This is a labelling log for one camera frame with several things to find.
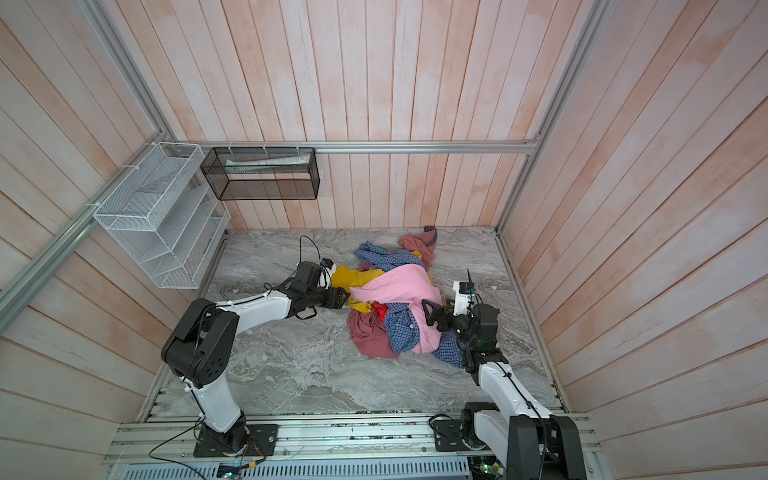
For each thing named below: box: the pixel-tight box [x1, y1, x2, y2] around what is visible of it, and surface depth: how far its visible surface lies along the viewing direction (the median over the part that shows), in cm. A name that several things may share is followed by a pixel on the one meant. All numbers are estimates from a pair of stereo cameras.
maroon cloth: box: [347, 305, 399, 359], surface depth 89 cm
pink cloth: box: [350, 264, 442, 354], surface depth 87 cm
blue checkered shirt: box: [354, 242, 467, 368], surface depth 86 cm
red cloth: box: [372, 300, 389, 322], surface depth 88 cm
